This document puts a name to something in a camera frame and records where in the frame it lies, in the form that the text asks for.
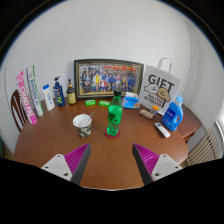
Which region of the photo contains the brown wooden chair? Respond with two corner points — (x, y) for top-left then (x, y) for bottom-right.
(10, 90), (27, 131)

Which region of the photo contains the dark blue pump bottle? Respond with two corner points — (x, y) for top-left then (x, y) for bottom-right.
(53, 77), (65, 106)

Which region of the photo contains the white shampoo bottle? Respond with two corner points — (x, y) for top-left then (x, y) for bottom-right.
(43, 84), (55, 111)

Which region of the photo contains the blue white tall box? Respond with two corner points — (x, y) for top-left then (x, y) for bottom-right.
(26, 66), (44, 117)

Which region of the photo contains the dark brown pump bottle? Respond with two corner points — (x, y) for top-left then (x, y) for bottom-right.
(66, 80), (76, 105)

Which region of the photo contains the red round coaster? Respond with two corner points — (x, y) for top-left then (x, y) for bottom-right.
(104, 129), (120, 139)

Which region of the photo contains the blue detergent bottle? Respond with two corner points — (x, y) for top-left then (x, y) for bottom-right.
(162, 95), (183, 131)

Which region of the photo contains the white radiator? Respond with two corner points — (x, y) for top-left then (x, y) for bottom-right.
(186, 130), (221, 166)

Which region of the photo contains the framed group photo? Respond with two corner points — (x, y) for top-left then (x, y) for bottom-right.
(74, 59), (144, 100)

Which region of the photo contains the white gift paper bag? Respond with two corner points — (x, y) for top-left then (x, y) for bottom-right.
(139, 59), (181, 115)

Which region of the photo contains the green plastic bottle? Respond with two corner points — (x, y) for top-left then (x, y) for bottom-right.
(106, 90), (123, 137)

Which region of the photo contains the camouflage paper cup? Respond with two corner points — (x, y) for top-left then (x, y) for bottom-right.
(73, 114), (92, 138)

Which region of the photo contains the small snack packet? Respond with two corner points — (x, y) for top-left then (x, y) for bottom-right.
(139, 109), (154, 119)

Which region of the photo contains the white remote control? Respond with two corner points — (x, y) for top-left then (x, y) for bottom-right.
(155, 123), (170, 138)

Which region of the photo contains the pink white tall box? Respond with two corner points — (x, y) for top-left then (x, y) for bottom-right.
(16, 72), (37, 125)

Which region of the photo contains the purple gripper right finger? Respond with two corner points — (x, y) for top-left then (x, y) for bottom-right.
(132, 143), (182, 185)

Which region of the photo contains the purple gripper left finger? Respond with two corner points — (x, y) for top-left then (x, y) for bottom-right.
(42, 143), (91, 185)

